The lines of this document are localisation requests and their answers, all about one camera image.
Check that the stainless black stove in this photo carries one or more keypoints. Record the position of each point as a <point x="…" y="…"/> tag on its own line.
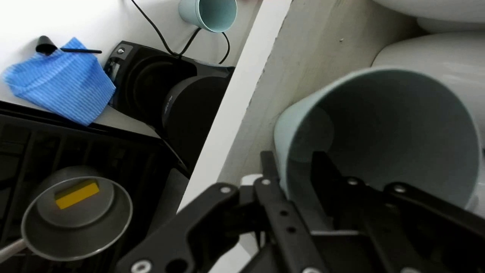
<point x="33" y="145"/>

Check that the black coffee scoop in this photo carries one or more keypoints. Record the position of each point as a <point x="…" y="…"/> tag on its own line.
<point x="46" y="46"/>

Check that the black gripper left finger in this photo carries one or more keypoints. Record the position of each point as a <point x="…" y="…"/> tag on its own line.
<point x="196" y="237"/>

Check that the black coffee maker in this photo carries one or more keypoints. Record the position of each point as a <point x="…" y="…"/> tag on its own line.
<point x="179" y="98"/>

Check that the blue cloth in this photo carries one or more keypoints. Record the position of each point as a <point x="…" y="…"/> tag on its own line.
<point x="71" y="85"/>

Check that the white mug in cabinet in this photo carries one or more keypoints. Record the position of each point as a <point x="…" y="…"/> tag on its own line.
<point x="456" y="60"/>

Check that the white wall cabinet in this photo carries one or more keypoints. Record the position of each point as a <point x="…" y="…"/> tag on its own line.
<point x="293" y="49"/>

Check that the steel saucepan back left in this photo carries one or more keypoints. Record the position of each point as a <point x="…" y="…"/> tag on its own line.
<point x="73" y="214"/>

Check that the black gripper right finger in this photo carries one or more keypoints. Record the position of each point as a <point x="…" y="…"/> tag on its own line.
<point x="396" y="230"/>

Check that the light blue plastic cup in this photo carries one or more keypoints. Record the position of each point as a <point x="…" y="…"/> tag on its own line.
<point x="382" y="125"/>

